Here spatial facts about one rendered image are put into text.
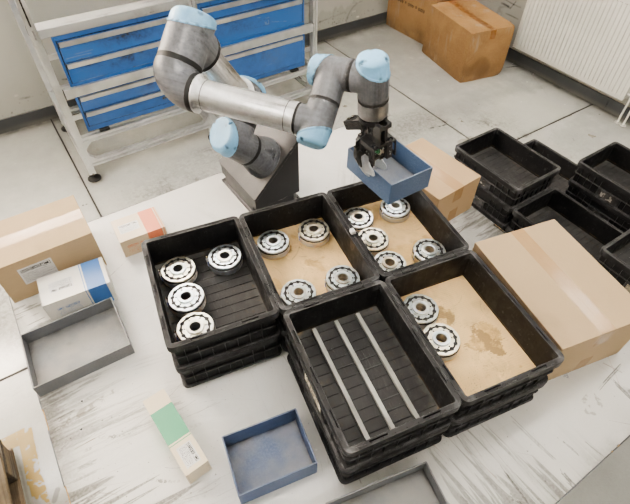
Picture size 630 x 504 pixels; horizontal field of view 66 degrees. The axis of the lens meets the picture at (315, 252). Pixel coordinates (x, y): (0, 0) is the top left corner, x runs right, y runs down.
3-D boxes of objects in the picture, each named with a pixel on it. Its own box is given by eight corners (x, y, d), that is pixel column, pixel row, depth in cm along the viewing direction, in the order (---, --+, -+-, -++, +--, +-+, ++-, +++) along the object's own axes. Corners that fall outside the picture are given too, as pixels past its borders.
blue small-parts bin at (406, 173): (346, 167, 145) (347, 147, 140) (385, 151, 150) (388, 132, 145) (388, 205, 134) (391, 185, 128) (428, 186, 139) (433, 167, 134)
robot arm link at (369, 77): (360, 44, 110) (396, 49, 107) (361, 86, 119) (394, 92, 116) (347, 62, 106) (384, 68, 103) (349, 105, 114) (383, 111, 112)
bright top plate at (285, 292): (276, 285, 142) (276, 284, 141) (309, 276, 144) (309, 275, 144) (287, 312, 135) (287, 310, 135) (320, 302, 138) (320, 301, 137)
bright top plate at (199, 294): (166, 289, 140) (165, 288, 140) (200, 280, 143) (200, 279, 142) (171, 316, 134) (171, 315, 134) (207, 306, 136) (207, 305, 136)
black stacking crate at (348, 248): (242, 241, 160) (238, 216, 151) (323, 217, 168) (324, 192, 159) (283, 335, 135) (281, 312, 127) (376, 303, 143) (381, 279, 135)
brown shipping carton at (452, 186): (470, 208, 188) (481, 176, 176) (430, 232, 179) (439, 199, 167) (415, 169, 204) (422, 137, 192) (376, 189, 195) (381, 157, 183)
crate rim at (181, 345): (142, 246, 145) (139, 241, 143) (238, 220, 153) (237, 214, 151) (168, 355, 120) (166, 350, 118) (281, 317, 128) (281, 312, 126)
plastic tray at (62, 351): (40, 397, 134) (32, 389, 131) (26, 343, 146) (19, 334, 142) (135, 352, 144) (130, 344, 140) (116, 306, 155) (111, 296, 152)
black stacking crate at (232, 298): (150, 267, 152) (141, 242, 143) (240, 241, 160) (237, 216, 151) (177, 373, 128) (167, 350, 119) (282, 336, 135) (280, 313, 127)
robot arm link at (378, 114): (351, 98, 116) (378, 85, 118) (351, 114, 120) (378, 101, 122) (369, 112, 112) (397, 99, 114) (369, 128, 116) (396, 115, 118)
